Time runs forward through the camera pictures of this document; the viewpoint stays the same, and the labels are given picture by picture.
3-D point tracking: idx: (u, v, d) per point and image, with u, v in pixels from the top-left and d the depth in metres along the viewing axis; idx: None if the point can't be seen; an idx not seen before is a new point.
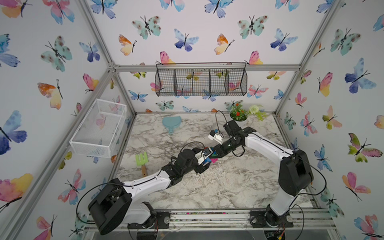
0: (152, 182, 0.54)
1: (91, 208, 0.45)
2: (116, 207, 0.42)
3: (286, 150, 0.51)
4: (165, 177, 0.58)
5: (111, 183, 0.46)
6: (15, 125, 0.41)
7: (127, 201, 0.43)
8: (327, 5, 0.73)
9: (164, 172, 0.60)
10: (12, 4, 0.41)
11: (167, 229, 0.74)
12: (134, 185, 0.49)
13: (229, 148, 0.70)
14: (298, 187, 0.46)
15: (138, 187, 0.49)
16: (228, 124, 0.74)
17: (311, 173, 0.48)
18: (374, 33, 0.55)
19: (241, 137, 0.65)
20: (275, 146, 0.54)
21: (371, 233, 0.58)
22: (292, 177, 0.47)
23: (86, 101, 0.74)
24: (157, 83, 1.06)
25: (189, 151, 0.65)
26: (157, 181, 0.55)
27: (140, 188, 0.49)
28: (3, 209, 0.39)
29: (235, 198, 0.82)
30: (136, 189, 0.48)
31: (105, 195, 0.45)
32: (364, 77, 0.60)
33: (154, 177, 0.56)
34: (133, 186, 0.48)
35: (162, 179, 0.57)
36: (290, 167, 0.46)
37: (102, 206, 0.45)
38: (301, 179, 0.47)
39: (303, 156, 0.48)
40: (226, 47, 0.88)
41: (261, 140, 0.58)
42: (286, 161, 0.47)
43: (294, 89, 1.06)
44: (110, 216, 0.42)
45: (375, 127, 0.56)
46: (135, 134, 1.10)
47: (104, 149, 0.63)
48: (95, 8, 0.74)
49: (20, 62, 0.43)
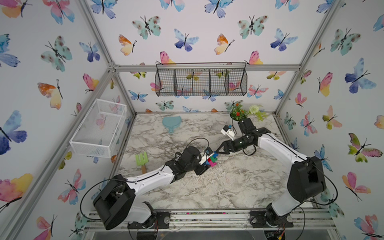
0: (155, 177, 0.53)
1: (96, 204, 0.45)
2: (120, 203, 0.42)
3: (300, 155, 0.49)
4: (168, 172, 0.58)
5: (114, 179, 0.46)
6: (15, 125, 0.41)
7: (130, 196, 0.43)
8: (327, 5, 0.73)
9: (167, 167, 0.60)
10: (12, 4, 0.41)
11: (167, 229, 0.74)
12: (137, 180, 0.49)
13: (240, 145, 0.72)
14: (308, 193, 0.45)
15: (141, 182, 0.49)
16: (243, 121, 0.73)
17: (324, 183, 0.46)
18: (374, 33, 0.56)
19: (254, 136, 0.64)
20: (289, 149, 0.52)
21: (371, 233, 0.58)
22: (303, 182, 0.45)
23: (86, 100, 0.74)
24: (157, 83, 1.06)
25: (195, 147, 0.67)
26: (160, 176, 0.55)
27: (143, 184, 0.49)
28: (3, 209, 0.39)
29: (235, 198, 0.82)
30: (140, 185, 0.48)
31: (109, 191, 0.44)
32: (364, 77, 0.60)
33: (157, 173, 0.55)
34: (136, 182, 0.48)
35: (165, 174, 0.57)
36: (302, 172, 0.44)
37: (107, 201, 0.45)
38: (312, 186, 0.45)
39: (318, 163, 0.46)
40: (226, 47, 0.88)
41: (275, 141, 0.57)
42: (298, 166, 0.46)
43: (294, 89, 1.06)
44: (115, 211, 0.42)
45: (375, 127, 0.56)
46: (135, 134, 1.10)
47: (104, 149, 0.63)
48: (95, 8, 0.74)
49: (20, 62, 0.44)
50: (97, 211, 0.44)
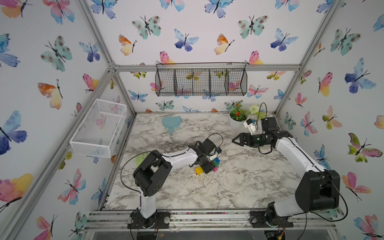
0: (184, 155, 0.60)
1: (136, 175, 0.51)
2: (159, 173, 0.48)
3: (317, 166, 0.47)
4: (193, 153, 0.64)
5: (151, 153, 0.52)
6: (15, 125, 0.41)
7: (169, 167, 0.49)
8: (327, 5, 0.73)
9: (192, 149, 0.67)
10: (12, 4, 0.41)
11: (167, 229, 0.74)
12: (171, 155, 0.56)
13: (257, 141, 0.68)
14: (314, 206, 0.43)
15: (174, 157, 0.56)
16: (266, 119, 0.70)
17: (337, 201, 0.44)
18: (374, 33, 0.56)
19: (273, 137, 0.62)
20: (306, 157, 0.50)
21: (371, 233, 0.58)
22: (313, 192, 0.43)
23: (86, 100, 0.74)
24: (157, 83, 1.06)
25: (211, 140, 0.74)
26: (188, 154, 0.62)
27: (175, 159, 0.56)
28: (3, 209, 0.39)
29: (235, 198, 0.82)
30: (173, 159, 0.55)
31: (148, 163, 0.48)
32: (364, 77, 0.60)
33: (184, 151, 0.62)
34: (170, 156, 0.55)
35: (191, 154, 0.63)
36: (314, 183, 0.42)
37: (146, 173, 0.51)
38: (321, 198, 0.43)
39: (336, 179, 0.43)
40: (226, 47, 0.88)
41: (294, 146, 0.55)
42: (311, 175, 0.43)
43: (294, 89, 1.06)
44: (156, 180, 0.48)
45: (375, 127, 0.56)
46: (135, 134, 1.10)
47: (104, 149, 0.63)
48: (95, 8, 0.74)
49: (20, 62, 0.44)
50: (138, 181, 0.51)
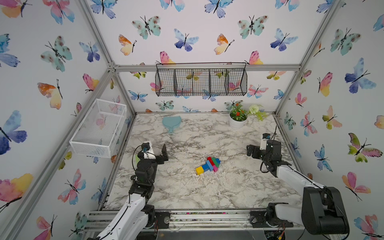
0: (128, 212, 0.52)
1: None
2: None
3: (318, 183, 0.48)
4: (137, 199, 0.57)
5: None
6: (15, 125, 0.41)
7: None
8: (327, 5, 0.73)
9: (134, 194, 0.58)
10: (12, 4, 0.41)
11: (167, 229, 0.74)
12: (112, 228, 0.46)
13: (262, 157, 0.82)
14: (322, 228, 0.41)
15: (116, 227, 0.47)
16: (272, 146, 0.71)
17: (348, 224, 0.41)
18: (374, 32, 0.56)
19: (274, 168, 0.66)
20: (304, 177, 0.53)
21: (371, 233, 0.58)
22: (315, 209, 0.42)
23: (86, 101, 0.74)
24: (157, 83, 1.06)
25: (145, 162, 0.62)
26: (132, 208, 0.53)
27: (120, 227, 0.47)
28: (3, 209, 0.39)
29: (235, 198, 0.82)
30: (117, 230, 0.46)
31: None
32: (364, 77, 0.60)
33: (127, 206, 0.53)
34: (112, 230, 0.46)
35: (135, 203, 0.55)
36: (313, 196, 0.43)
37: None
38: (327, 218, 0.41)
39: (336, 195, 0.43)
40: (226, 47, 0.88)
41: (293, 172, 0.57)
42: (309, 189, 0.47)
43: (294, 89, 1.06)
44: None
45: (375, 127, 0.56)
46: (135, 134, 1.10)
47: (104, 149, 0.63)
48: (95, 8, 0.74)
49: (20, 62, 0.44)
50: None
